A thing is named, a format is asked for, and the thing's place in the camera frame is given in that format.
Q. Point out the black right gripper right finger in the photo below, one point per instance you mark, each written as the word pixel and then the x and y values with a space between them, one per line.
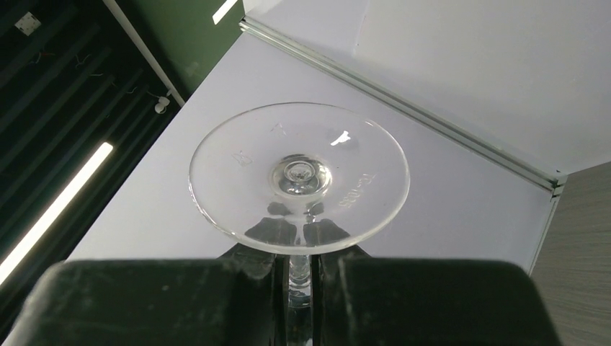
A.
pixel 363 300

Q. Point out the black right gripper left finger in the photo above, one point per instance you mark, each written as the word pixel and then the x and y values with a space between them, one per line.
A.
pixel 230 300

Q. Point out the clear wine glass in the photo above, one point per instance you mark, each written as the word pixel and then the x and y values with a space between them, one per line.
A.
pixel 299 179

